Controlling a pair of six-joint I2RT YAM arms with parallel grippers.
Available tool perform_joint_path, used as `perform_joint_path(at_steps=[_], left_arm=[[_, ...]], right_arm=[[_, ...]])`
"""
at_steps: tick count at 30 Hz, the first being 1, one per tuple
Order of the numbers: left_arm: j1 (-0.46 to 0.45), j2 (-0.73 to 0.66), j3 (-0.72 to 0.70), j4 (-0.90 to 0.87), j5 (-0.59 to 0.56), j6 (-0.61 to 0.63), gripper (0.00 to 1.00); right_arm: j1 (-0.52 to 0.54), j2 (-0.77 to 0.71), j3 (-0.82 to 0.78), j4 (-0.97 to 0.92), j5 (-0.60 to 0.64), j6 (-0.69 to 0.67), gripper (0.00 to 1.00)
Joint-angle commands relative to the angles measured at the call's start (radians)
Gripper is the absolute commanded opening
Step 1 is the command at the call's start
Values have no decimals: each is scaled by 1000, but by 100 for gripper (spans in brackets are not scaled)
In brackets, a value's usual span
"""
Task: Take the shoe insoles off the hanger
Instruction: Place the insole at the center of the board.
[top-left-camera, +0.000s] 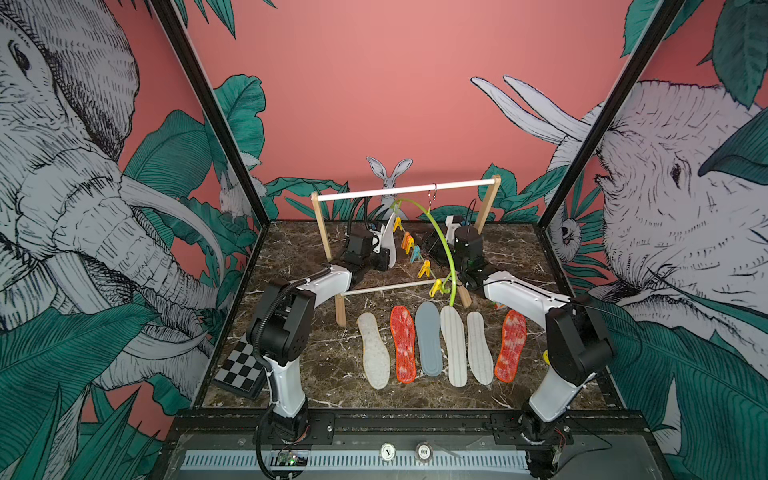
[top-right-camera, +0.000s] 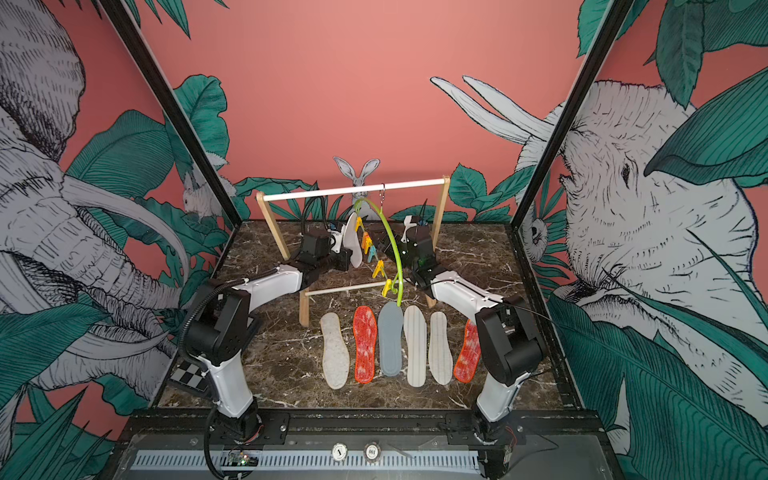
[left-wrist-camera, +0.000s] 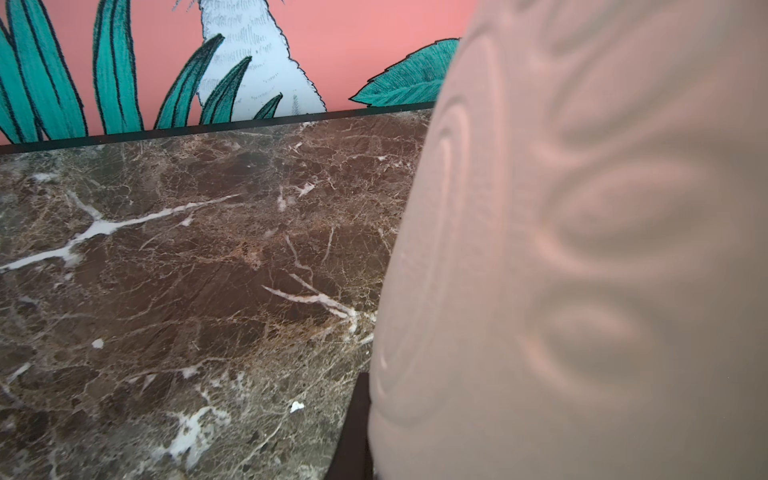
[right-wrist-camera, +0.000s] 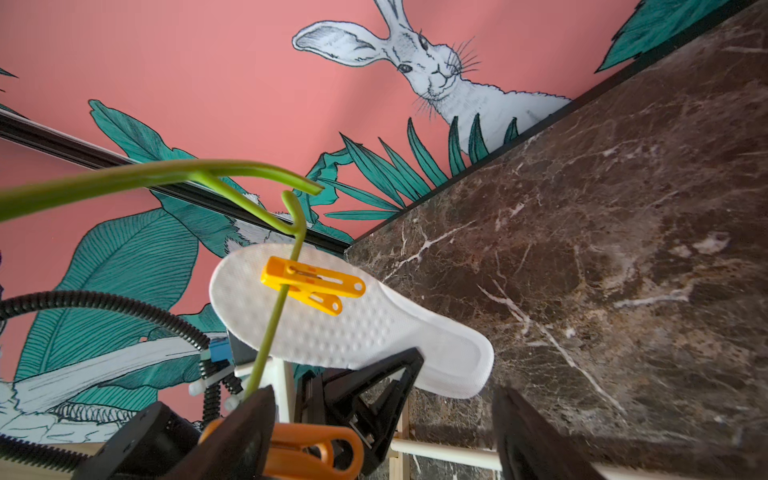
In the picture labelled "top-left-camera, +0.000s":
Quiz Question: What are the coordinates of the grey bubbled foam insole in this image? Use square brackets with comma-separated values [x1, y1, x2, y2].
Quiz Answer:
[415, 301, 443, 377]

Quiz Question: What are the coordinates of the light blue clothespin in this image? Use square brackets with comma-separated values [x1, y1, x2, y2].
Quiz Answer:
[409, 245, 424, 263]

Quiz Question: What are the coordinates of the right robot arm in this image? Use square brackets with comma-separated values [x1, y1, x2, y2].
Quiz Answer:
[422, 226, 617, 445]

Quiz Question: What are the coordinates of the green clothes hanger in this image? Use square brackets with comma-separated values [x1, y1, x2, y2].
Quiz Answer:
[392, 195, 458, 307]

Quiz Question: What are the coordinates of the black frame post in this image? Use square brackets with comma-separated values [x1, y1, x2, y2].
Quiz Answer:
[536, 0, 685, 231]
[150, 0, 271, 230]

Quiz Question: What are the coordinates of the left black frame post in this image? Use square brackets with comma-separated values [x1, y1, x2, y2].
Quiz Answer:
[150, 0, 271, 230]

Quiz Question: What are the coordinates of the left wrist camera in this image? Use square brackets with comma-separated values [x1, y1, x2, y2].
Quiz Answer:
[369, 224, 385, 254]

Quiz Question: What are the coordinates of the yellow-edged felt insole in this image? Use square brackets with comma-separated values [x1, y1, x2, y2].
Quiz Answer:
[357, 312, 390, 390]

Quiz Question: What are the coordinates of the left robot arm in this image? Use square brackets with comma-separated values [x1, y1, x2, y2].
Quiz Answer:
[246, 224, 396, 443]

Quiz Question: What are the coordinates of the checkerboard calibration plate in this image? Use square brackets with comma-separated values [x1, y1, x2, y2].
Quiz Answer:
[212, 336, 267, 400]

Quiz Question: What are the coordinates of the white thin insole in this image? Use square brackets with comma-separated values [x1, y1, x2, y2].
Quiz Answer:
[467, 311, 494, 386]

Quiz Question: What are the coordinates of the orange-edged felt insole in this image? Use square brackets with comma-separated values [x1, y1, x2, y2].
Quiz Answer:
[390, 305, 416, 384]
[494, 310, 528, 383]

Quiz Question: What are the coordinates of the orange clothespin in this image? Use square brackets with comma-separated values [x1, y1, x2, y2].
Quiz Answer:
[401, 231, 411, 250]

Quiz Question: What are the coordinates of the wooden hanger rack frame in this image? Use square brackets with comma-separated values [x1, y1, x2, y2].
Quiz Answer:
[310, 175, 502, 328]

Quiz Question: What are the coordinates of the white striped fabric insole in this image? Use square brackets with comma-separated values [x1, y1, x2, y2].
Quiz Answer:
[440, 305, 468, 387]

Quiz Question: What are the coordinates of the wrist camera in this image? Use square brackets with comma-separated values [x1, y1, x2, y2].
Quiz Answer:
[444, 215, 465, 247]
[369, 224, 385, 254]

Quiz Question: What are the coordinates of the small green circuit board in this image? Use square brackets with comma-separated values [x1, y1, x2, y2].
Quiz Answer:
[273, 451, 308, 468]

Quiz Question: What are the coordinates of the right black frame post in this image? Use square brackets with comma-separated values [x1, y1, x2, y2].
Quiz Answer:
[536, 0, 685, 231]

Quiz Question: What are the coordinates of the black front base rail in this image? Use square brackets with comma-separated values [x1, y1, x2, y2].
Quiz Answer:
[166, 408, 653, 448]

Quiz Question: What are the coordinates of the yellow clothespin at hanger end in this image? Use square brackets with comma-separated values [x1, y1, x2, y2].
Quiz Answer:
[429, 279, 443, 298]

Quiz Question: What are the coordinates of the white embossed foam insole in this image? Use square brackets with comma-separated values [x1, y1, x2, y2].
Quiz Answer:
[381, 212, 398, 269]

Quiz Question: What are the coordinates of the white perforated vent strip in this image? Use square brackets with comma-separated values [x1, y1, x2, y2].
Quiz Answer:
[180, 450, 529, 473]

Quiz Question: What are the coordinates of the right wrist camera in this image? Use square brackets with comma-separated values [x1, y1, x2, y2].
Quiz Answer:
[444, 215, 465, 247]

